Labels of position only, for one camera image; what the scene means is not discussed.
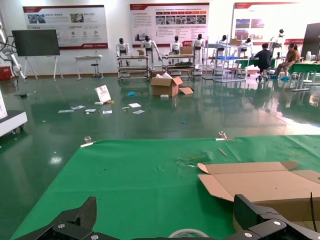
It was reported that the seated person black shirt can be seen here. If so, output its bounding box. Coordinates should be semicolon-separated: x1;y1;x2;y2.
251;42;274;81

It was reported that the white narrow table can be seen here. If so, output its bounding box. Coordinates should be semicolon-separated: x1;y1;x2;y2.
74;54;105;81

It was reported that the black stool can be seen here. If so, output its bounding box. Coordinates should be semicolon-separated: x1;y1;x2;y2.
90;63;101;79

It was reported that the large open cardboard box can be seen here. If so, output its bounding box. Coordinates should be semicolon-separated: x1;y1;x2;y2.
149;72;184;98

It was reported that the green topped work table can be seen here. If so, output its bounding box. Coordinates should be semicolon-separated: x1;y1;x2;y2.
287;61;320;92

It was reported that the open flat cardboard box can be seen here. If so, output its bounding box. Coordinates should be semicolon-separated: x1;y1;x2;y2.
196;160;320;232

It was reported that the metal cloth clip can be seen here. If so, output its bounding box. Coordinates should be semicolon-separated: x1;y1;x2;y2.
80;136;97;148
215;131;236;142

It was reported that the black standing panel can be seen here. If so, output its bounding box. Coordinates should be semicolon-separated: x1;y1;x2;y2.
299;22;320;62

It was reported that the white red paper bag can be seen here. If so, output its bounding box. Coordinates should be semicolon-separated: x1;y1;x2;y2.
94;84;112;106

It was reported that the clear tape roll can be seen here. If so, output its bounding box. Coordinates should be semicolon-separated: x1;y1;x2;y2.
167;228;210;240

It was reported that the white humanoid robot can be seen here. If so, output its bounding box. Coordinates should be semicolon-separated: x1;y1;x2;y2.
140;35;163;68
243;37;253;53
217;34;229;58
271;29;287;58
191;33;206;76
169;35;183;55
115;37;131;67

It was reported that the white red wall poster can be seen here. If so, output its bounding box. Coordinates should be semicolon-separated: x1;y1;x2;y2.
231;1;320;47
22;4;109;50
129;2;210;48

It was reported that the red box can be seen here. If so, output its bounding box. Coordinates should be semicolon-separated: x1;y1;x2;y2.
0;66;12;81

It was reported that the green table cloth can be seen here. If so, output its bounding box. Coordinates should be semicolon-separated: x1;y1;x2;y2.
9;134;320;240

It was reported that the clear plastic scrap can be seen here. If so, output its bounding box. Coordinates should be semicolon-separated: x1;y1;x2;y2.
176;151;213;167

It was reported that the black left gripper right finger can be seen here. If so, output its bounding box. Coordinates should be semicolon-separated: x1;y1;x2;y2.
224;193;320;240

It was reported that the black screen on stand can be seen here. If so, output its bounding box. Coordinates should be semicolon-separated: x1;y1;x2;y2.
11;29;65;81

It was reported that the seated person brown shirt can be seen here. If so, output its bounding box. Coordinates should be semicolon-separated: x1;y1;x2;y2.
271;42;301;81

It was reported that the white machine base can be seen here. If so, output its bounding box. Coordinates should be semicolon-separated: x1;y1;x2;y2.
0;89;28;138

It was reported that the metal rack cart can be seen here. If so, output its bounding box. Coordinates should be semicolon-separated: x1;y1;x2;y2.
202;41;248;83
161;53;197;77
116;54;151;82

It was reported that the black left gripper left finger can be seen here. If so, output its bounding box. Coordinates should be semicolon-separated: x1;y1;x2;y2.
14;196;111;240

